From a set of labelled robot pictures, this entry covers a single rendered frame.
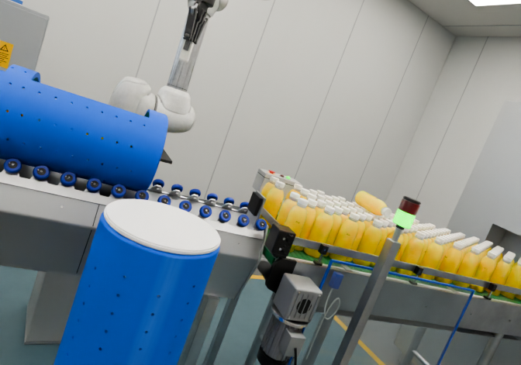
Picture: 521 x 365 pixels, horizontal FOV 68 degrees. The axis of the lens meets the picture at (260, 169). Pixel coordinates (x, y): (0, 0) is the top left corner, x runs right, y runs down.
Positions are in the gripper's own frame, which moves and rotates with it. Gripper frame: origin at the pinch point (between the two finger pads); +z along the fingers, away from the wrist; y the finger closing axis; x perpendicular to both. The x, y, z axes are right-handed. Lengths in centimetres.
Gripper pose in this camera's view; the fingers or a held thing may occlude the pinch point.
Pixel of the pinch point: (186, 51)
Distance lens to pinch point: 138.5
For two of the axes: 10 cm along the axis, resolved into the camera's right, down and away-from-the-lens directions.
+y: -1.6, 1.0, -9.8
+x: 9.2, 3.7, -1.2
